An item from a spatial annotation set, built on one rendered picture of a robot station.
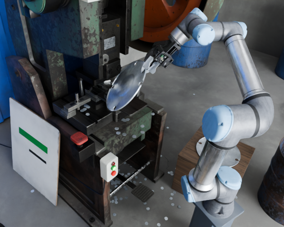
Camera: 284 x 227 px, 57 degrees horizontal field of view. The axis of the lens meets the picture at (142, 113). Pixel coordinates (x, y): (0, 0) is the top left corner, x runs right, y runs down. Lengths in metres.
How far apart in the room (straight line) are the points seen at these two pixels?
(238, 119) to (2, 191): 1.68
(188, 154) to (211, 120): 0.88
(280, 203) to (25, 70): 1.72
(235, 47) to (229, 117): 0.33
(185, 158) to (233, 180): 0.55
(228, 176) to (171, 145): 1.12
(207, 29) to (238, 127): 0.39
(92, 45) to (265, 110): 0.73
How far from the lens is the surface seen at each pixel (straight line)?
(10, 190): 2.08
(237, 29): 1.12
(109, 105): 1.32
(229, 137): 0.87
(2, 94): 2.56
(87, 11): 1.12
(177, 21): 1.43
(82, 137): 1.20
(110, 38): 1.31
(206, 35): 1.05
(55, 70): 1.49
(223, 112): 0.85
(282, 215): 2.01
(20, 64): 1.58
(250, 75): 1.01
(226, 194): 1.25
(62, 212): 1.88
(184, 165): 1.75
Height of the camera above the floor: 1.56
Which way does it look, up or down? 37 degrees down
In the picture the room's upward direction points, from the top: 4 degrees clockwise
